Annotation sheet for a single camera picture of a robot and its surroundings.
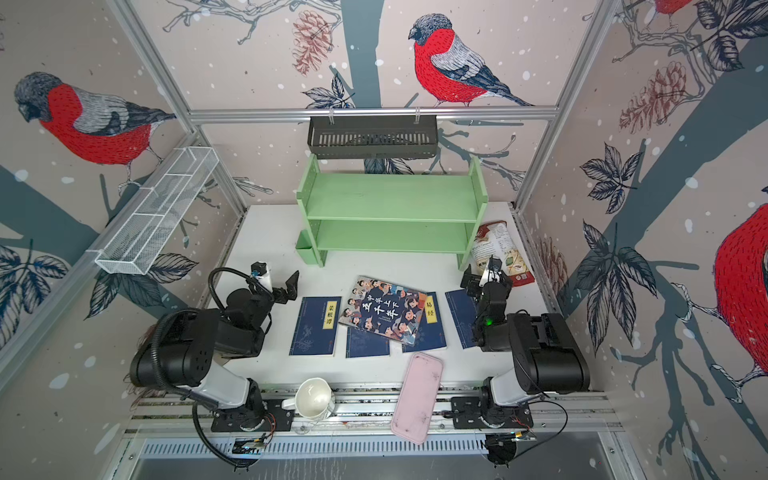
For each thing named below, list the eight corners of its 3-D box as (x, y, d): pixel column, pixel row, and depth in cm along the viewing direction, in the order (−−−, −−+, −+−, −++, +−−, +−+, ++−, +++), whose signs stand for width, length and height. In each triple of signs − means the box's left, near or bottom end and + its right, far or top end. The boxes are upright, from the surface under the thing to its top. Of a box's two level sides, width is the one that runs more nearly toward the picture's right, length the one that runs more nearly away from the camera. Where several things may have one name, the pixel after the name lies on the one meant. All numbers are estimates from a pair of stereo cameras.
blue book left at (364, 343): (346, 358, 85) (344, 355, 83) (348, 330, 90) (347, 327, 88) (389, 358, 85) (389, 355, 83) (389, 330, 90) (389, 327, 88)
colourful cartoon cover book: (340, 324, 90) (339, 320, 88) (359, 279, 100) (358, 274, 98) (415, 347, 86) (416, 343, 83) (428, 298, 96) (428, 293, 94)
